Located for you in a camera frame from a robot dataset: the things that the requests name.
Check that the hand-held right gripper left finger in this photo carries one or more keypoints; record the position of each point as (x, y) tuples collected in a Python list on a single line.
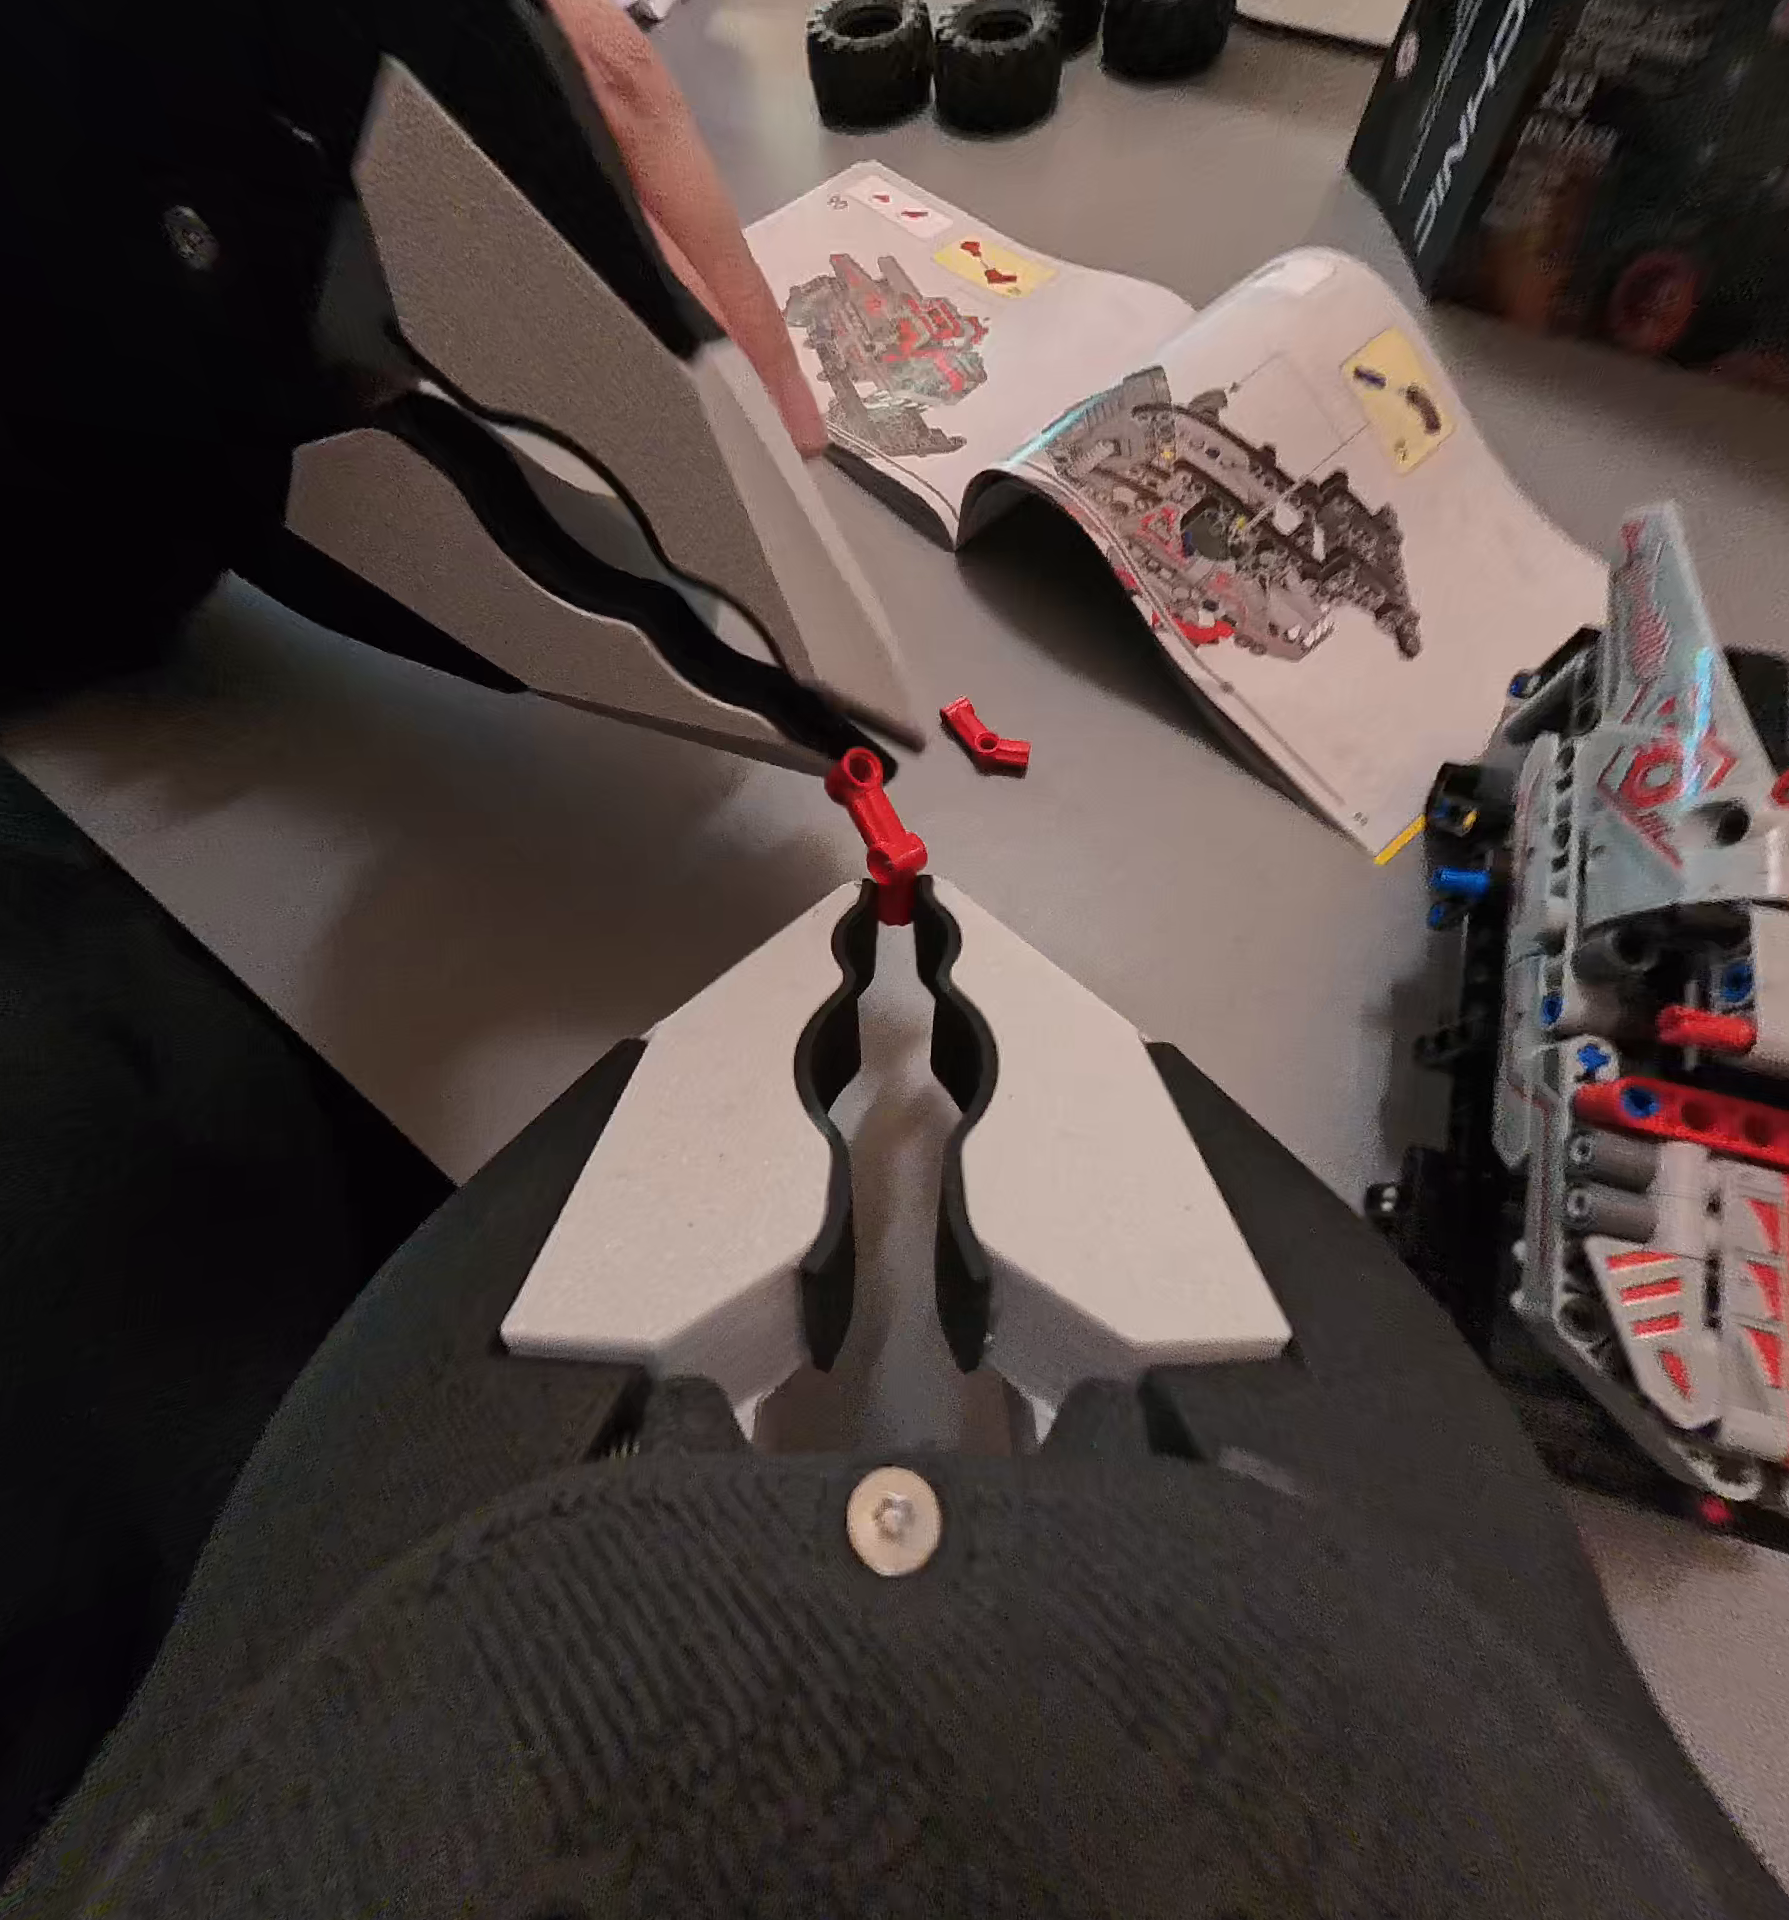
[(667, 1200)]

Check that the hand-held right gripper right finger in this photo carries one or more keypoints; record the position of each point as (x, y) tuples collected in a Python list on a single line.
[(1120, 1200)]

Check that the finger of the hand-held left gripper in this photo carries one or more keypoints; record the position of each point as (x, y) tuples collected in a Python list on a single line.
[(533, 300), (429, 555)]

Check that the grey red toy truck model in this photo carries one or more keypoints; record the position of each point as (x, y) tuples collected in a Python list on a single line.
[(1660, 1051)]

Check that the grey desk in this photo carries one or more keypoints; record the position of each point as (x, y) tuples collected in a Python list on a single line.
[(533, 842)]

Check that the person's left hand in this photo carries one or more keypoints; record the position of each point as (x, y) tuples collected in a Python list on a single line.
[(699, 195)]

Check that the building instruction booklet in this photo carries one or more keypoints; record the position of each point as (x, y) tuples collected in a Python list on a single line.
[(1285, 495)]

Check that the black toy set box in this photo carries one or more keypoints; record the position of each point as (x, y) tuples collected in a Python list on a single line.
[(1614, 166)]

